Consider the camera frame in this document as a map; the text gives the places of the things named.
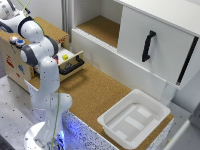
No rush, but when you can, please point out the black drawer handle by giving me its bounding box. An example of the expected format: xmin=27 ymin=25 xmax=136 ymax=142
xmin=58 ymin=54 xmax=86 ymax=76

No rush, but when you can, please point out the wooden drawer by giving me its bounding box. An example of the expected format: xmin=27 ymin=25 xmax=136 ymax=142
xmin=54 ymin=46 xmax=85 ymax=83

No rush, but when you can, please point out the white cabinet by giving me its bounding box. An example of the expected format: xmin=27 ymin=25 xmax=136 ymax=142
xmin=71 ymin=0 xmax=200 ymax=108

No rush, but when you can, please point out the white plastic box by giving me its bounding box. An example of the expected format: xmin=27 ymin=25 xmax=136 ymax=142
xmin=96 ymin=88 xmax=172 ymax=150

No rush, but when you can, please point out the white sliding door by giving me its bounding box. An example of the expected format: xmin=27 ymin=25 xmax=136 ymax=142
xmin=116 ymin=5 xmax=200 ymax=86

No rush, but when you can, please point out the blue button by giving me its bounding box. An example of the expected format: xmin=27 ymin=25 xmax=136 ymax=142
xmin=16 ymin=38 xmax=26 ymax=48

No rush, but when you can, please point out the black door handle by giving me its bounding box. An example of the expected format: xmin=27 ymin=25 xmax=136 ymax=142
xmin=141 ymin=30 xmax=157 ymax=63

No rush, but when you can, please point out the yellow block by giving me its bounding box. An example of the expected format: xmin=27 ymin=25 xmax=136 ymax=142
xmin=61 ymin=53 xmax=70 ymax=61

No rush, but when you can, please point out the wooden drawer box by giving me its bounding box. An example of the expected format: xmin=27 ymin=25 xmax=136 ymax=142
xmin=0 ymin=16 xmax=71 ymax=92

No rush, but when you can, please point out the green cable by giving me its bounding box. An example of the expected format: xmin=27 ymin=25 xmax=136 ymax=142
xmin=16 ymin=0 xmax=63 ymax=150

